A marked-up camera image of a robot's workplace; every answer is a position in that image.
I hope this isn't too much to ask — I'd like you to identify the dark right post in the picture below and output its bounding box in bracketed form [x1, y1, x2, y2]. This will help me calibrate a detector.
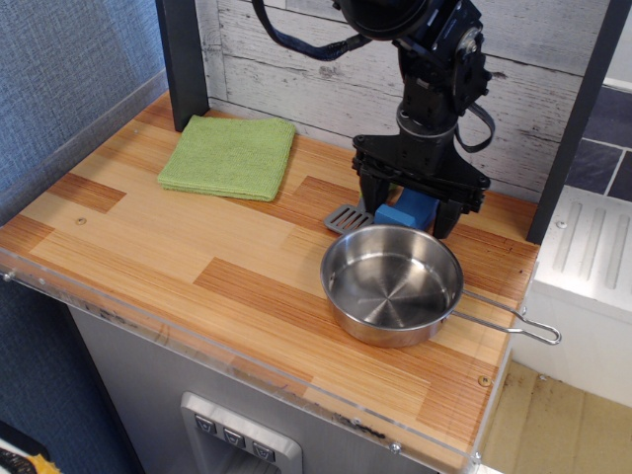
[526, 0, 631, 245]

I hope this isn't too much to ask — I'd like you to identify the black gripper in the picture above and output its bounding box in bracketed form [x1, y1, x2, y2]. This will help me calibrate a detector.
[353, 130, 490, 239]

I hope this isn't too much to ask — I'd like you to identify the clear acrylic edge guard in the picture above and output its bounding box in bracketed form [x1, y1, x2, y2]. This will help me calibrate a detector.
[1, 236, 510, 473]

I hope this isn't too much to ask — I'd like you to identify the green folded cloth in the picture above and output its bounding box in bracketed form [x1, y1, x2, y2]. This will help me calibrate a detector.
[157, 116, 295, 202]

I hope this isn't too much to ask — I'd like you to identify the grey spatula green handle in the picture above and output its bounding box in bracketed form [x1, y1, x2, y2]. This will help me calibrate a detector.
[324, 197, 374, 235]

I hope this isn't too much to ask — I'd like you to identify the dark left post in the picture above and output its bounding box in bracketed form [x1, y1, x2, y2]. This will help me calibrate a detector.
[155, 0, 209, 131]

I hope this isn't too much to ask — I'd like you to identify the white ridged appliance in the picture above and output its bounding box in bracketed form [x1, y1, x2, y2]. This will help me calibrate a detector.
[512, 187, 631, 405]

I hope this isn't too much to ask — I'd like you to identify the silver button panel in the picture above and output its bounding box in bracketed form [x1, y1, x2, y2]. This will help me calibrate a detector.
[181, 392, 303, 473]

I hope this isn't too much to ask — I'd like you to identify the yellow black object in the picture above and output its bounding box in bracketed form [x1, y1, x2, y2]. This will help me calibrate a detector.
[1, 437, 60, 474]

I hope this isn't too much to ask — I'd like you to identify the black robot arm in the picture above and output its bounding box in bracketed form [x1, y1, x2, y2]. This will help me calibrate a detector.
[337, 1, 494, 239]

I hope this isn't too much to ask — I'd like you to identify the steel pot with wire handle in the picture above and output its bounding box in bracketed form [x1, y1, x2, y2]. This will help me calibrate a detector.
[320, 224, 562, 348]

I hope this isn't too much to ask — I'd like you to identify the blue block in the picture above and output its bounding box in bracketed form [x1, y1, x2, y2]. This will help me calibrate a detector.
[373, 189, 438, 230]

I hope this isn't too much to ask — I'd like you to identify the dark post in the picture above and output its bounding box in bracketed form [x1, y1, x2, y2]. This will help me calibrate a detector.
[155, 0, 209, 131]
[526, 0, 631, 245]

